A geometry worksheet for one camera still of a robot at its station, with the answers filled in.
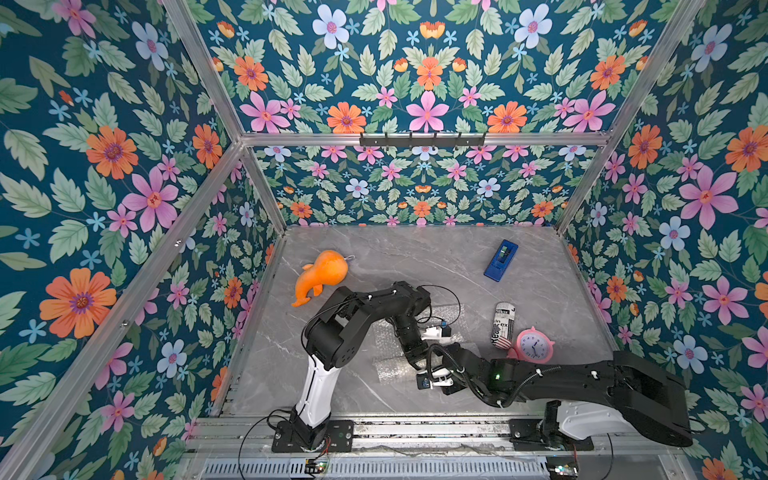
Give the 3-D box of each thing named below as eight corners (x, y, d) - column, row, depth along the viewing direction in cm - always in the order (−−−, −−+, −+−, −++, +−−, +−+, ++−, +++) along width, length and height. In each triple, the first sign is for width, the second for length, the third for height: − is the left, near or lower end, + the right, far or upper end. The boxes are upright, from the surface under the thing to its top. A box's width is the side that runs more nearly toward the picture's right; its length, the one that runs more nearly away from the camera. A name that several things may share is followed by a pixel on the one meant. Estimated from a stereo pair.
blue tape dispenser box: (482, 275, 107) (486, 265, 102) (497, 248, 115) (501, 237, 110) (501, 284, 105) (505, 273, 100) (515, 256, 113) (520, 245, 108)
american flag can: (490, 346, 90) (492, 342, 88) (495, 304, 99) (497, 300, 97) (509, 351, 89) (512, 348, 87) (513, 309, 98) (516, 304, 96)
